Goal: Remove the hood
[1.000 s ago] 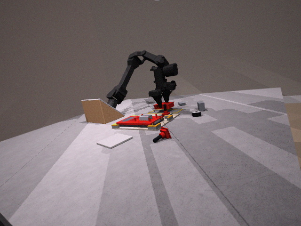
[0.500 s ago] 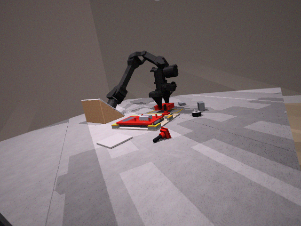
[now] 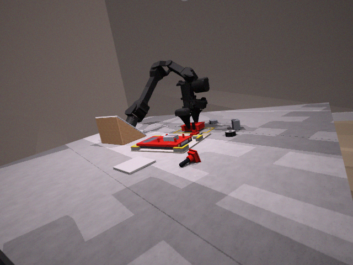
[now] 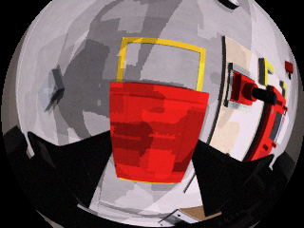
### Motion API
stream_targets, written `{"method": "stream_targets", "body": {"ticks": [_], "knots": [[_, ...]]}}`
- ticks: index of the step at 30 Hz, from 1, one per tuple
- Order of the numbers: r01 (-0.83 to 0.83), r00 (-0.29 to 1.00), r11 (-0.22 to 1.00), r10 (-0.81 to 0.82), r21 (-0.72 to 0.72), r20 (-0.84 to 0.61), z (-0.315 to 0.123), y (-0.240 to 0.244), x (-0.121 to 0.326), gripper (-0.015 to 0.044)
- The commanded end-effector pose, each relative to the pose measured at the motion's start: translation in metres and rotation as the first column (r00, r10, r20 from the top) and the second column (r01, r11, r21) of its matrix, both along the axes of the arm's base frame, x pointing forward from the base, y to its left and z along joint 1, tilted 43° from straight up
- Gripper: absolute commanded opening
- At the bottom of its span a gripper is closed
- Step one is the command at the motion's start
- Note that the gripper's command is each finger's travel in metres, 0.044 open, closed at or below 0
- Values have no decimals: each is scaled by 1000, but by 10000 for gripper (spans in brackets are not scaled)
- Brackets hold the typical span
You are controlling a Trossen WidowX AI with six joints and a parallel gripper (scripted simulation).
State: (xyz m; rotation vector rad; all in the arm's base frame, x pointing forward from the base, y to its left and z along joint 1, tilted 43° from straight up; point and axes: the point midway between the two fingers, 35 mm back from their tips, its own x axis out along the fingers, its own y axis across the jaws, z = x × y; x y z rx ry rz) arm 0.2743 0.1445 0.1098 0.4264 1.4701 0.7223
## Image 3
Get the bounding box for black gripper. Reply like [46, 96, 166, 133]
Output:
[175, 93, 202, 129]

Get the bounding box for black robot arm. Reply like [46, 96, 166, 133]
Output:
[125, 60, 210, 127]

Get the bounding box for white square sheet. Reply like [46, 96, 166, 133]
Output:
[113, 156, 156, 174]

